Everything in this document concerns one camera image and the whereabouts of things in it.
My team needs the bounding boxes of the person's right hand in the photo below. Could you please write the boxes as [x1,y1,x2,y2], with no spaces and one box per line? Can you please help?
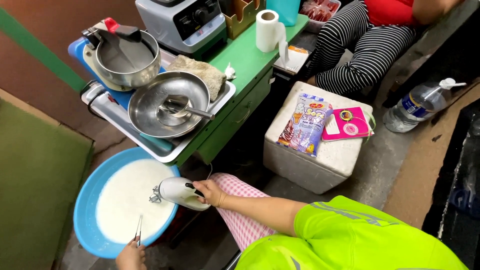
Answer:
[192,180,229,208]

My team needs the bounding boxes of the person's left hand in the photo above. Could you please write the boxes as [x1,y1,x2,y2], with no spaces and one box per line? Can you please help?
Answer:
[115,236,148,270]

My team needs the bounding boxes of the metal beater attachment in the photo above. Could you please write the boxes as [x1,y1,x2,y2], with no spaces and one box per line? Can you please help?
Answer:
[134,214,143,247]

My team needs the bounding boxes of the white electric hand mixer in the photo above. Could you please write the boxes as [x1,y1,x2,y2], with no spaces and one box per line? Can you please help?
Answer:
[149,177,212,212]

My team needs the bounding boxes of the white liquid mixture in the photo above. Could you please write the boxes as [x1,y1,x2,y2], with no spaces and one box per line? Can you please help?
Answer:
[95,159,177,245]

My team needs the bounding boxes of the pink checkered trousers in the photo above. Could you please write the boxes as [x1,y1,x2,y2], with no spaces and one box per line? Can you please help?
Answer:
[208,172,278,252]

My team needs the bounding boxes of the teal plastic utensil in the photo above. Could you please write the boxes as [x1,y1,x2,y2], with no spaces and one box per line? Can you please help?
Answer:
[139,133,174,152]

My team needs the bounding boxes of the blue plastic basin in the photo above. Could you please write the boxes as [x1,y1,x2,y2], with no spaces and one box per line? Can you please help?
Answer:
[73,146,182,260]

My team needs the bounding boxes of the steel ladle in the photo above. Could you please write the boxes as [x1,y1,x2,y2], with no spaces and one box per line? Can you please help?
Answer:
[156,94,216,127]

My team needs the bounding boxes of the rectangular steel tray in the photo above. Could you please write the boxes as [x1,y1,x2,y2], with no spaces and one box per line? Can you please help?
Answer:
[80,48,237,164]

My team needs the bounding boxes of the wide shallow steel bowl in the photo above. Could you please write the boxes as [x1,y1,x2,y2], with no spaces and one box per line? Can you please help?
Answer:
[128,71,211,139]

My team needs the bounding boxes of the beige folded cloth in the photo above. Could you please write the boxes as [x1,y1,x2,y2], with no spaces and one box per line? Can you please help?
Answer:
[167,55,227,101]

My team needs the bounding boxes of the colourful ice cream powder packet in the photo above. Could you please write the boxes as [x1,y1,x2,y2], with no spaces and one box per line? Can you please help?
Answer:
[276,93,334,157]

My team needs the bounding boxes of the green floor mat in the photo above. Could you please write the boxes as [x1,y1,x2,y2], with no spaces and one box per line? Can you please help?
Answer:
[0,98,95,270]

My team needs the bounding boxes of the white styrofoam box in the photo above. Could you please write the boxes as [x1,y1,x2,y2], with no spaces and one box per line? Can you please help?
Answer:
[263,81,374,195]

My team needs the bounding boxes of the green cabinet table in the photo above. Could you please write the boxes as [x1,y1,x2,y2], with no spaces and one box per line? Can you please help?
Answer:
[165,14,310,168]

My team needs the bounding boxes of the deep steel bowl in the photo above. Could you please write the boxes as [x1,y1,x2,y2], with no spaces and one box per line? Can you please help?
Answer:
[95,29,162,88]

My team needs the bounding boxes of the white paper pad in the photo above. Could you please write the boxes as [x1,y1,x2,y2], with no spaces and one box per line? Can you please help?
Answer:
[272,45,310,75]

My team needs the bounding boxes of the neon green shirt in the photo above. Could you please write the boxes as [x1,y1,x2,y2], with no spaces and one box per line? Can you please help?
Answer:
[234,195,469,270]

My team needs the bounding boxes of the pink card pouch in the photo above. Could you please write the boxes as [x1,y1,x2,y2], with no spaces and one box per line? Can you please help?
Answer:
[321,106,376,142]

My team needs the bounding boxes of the grey blender base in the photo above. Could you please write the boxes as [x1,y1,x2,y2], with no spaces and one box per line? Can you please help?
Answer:
[134,0,228,58]

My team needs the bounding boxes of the white paper towel roll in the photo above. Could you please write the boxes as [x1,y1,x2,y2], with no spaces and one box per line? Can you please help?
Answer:
[256,9,290,65]

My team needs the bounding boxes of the brown cardboard box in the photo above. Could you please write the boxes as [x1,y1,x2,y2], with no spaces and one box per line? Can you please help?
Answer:
[224,0,266,40]

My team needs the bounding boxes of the teal plastic container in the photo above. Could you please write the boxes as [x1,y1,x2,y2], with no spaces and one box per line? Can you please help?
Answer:
[265,0,302,27]

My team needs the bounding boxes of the clear tub of red packets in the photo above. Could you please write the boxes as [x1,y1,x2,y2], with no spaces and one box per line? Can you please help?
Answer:
[299,0,342,34]

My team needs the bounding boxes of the brown cardboard sheet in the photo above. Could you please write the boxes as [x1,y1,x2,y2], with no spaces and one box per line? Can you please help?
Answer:
[382,82,480,230]

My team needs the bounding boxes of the clear plastic water bottle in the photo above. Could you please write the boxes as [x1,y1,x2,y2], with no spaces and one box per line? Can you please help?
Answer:
[383,77,468,133]

